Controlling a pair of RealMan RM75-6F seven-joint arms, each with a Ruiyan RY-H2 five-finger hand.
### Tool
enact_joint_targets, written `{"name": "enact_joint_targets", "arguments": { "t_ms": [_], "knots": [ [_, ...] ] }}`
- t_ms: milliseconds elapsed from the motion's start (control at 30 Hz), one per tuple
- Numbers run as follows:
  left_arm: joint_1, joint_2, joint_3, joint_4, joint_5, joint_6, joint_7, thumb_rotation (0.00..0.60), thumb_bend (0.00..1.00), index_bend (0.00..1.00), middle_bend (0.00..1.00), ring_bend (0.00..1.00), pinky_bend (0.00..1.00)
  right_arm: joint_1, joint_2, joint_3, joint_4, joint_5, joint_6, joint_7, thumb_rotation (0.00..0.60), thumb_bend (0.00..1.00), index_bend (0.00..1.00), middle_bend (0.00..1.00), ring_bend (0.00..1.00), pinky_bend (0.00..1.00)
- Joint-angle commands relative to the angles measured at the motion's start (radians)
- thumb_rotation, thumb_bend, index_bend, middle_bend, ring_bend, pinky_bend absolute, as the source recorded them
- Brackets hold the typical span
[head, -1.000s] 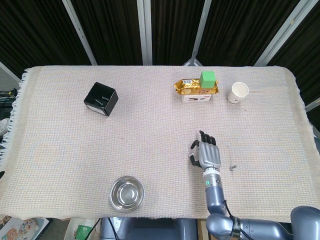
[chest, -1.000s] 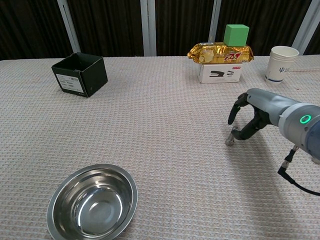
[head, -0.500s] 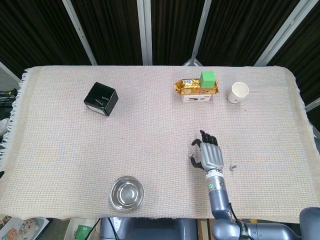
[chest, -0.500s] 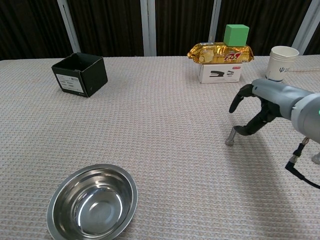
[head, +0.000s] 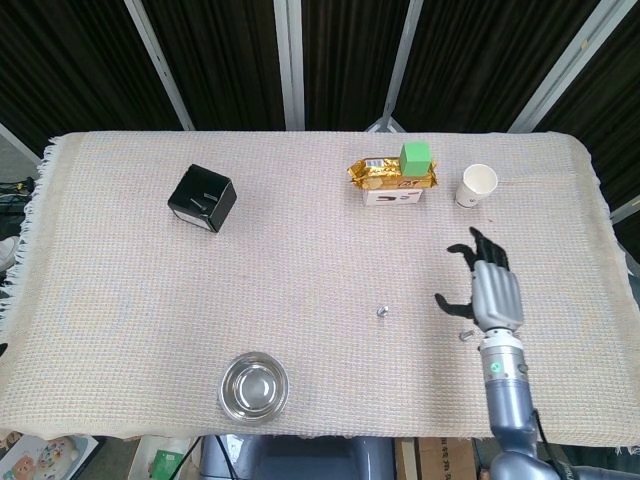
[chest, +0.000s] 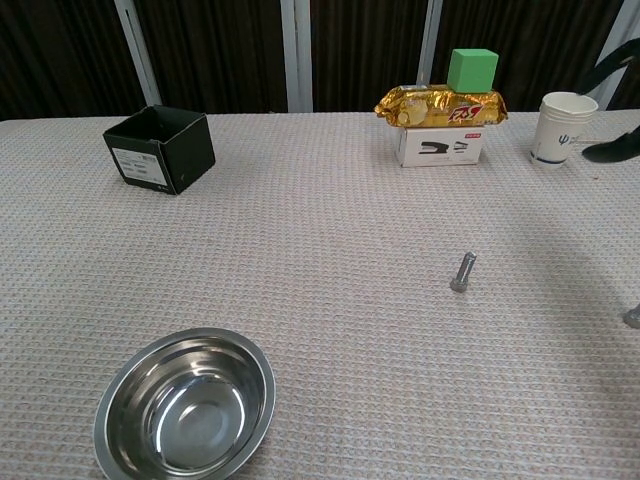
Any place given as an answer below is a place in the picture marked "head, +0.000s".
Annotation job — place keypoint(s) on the brown cardboard box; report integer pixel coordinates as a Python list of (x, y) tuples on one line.
[(435, 460)]

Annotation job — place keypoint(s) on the silver bolt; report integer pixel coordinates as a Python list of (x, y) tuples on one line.
[(466, 334), (382, 311)]

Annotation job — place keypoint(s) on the white frame post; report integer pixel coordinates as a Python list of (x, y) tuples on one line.
[(564, 62), (20, 145), (403, 50), (290, 65), (627, 210), (161, 70)]

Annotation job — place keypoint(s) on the gold foil snack package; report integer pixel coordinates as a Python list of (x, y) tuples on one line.
[(375, 175)]

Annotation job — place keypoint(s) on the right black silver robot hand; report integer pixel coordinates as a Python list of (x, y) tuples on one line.
[(495, 295)]

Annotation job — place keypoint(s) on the black open cardboard box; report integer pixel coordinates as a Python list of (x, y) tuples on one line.
[(222, 207)]

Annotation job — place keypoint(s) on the beige woven tablecloth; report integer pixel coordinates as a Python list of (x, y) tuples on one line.
[(300, 275)]

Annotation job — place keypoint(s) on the colourful picture book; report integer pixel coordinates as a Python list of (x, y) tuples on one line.
[(45, 457)]

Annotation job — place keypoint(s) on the black curtain panel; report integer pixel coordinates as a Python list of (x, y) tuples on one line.
[(475, 60), (60, 60), (615, 100), (225, 60), (350, 60)]

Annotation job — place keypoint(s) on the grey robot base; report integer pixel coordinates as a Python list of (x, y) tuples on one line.
[(310, 460)]

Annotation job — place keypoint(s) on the green packet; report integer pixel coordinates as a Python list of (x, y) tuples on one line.
[(167, 462)]

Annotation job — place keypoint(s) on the white stapler box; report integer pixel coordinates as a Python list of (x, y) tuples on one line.
[(390, 198)]

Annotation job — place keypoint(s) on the stainless steel bowl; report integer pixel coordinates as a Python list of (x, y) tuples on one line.
[(255, 387)]

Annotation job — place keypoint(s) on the white paper cup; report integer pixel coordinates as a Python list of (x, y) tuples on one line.
[(477, 182)]

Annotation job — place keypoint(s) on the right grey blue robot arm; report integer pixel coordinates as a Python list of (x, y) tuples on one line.
[(510, 400)]

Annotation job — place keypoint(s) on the green foam cube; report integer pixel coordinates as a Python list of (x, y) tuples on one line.
[(416, 160)]

